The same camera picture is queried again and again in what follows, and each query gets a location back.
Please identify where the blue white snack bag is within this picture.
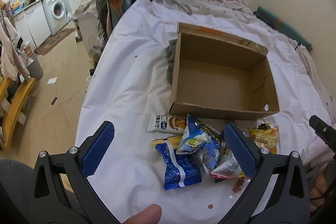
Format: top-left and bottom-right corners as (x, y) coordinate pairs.
(155, 140), (202, 190)

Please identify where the white red cake snack pack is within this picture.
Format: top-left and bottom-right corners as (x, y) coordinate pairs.
(147, 114), (187, 134)

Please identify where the white red snack packet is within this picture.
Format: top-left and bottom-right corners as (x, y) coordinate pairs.
(210, 146), (246, 180)

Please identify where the brown cardboard box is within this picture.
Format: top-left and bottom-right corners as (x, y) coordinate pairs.
(169, 22), (280, 121)

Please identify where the yellow chip snack bag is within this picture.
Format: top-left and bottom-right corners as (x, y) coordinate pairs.
(248, 122), (279, 154)

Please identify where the blue green puffed snack bag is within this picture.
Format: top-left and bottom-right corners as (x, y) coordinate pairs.
(176, 115), (222, 175)

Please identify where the grey trash bin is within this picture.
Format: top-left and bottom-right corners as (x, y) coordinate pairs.
(27, 56), (43, 80)

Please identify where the brown floor mat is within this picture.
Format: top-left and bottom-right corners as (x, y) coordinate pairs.
(34, 28), (75, 55)

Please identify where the brown yellow snack bar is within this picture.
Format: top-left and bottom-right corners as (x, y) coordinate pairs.
(151, 135), (182, 149)

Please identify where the teal rolled mat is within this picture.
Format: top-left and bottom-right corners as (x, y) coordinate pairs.
(253, 6), (313, 51)

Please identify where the floral grey blanket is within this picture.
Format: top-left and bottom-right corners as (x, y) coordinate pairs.
(154, 0), (256, 24)

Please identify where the white washing machine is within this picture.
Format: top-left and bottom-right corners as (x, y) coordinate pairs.
(42, 0), (67, 36)

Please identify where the white kitchen cabinet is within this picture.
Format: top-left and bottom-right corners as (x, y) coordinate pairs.
(13, 2), (51, 48)

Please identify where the yellow wooden rack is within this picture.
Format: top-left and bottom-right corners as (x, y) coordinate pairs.
(1, 78), (36, 149)

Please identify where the person's right hand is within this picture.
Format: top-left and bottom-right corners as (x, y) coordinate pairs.
(310, 162), (329, 212)

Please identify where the white bed sheet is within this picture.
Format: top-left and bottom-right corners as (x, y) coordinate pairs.
(76, 0), (334, 223)

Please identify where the dark grey cloth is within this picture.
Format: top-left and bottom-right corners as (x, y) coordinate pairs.
(165, 39), (177, 84)

